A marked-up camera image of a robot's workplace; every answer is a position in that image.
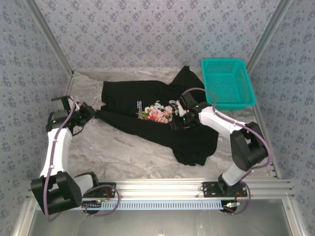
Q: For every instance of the aluminium table side rail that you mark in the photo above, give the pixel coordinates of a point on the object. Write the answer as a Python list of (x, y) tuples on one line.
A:
[(69, 82), (259, 115)]

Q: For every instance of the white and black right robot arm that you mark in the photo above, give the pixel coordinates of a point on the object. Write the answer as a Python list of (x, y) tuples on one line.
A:
[(248, 147)]

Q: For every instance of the black controller board with LED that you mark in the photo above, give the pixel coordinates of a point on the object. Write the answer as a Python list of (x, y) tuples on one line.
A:
[(91, 204), (230, 206)]

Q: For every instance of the grey metal lower panel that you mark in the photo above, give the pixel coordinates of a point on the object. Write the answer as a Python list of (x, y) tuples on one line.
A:
[(160, 223)]

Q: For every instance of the aluminium mounting rail beam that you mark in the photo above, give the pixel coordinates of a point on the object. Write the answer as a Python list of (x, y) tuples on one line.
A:
[(160, 189)]

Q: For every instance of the aluminium frame leg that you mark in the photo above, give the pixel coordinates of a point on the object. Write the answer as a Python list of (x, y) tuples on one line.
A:
[(24, 218), (293, 218)]

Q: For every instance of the black printed t-shirt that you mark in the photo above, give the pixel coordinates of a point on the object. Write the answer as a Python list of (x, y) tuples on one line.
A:
[(147, 93)]

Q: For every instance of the aluminium table end rail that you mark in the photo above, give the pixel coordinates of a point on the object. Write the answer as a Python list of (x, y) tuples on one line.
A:
[(123, 70)]

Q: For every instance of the aluminium frame post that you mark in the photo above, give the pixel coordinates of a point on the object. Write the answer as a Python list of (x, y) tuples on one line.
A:
[(270, 32), (49, 37)]

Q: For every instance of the teal plastic mesh basket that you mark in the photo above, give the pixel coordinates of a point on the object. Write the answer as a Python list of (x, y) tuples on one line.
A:
[(226, 83)]

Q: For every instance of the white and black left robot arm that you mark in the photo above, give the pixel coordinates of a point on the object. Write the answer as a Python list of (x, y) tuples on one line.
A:
[(57, 152)]

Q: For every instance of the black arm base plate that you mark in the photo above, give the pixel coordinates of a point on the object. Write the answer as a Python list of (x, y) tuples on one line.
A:
[(209, 190), (108, 193)]

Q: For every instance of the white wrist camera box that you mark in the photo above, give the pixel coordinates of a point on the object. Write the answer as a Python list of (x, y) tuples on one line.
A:
[(180, 109), (76, 105)]

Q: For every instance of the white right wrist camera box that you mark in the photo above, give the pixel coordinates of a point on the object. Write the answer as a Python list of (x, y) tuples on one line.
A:
[(180, 109)]

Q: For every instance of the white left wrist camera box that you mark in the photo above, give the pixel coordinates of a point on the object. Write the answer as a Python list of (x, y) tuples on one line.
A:
[(76, 105)]

